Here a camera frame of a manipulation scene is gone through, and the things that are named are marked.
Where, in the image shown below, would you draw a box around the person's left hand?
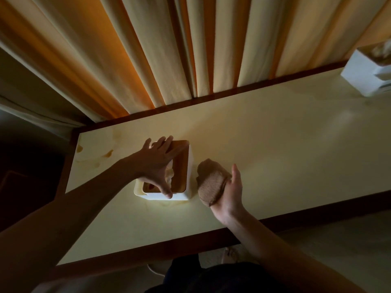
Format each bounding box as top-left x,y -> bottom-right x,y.
126,136 -> 190,199

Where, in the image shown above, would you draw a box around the person's right hand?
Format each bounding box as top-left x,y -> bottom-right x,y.
211,163 -> 247,227

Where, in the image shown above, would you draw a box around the white tissue box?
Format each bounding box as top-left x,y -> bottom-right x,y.
133,140 -> 194,201

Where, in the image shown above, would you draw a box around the brown cloth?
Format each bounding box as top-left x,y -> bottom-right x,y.
196,159 -> 233,208

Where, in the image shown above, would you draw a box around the person's left forearm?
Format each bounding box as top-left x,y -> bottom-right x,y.
0,158 -> 138,293

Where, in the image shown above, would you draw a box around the person's right forearm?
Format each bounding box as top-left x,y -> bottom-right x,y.
217,210 -> 368,293

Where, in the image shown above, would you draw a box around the white tissue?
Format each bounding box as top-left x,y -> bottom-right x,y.
164,163 -> 176,188

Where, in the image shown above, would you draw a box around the cream pleated curtain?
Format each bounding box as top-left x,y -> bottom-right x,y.
0,0 -> 391,123

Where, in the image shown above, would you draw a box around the person's dark trousers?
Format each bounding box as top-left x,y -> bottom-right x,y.
146,255 -> 277,293

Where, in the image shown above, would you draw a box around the white plastic container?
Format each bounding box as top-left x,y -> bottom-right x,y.
340,39 -> 391,97

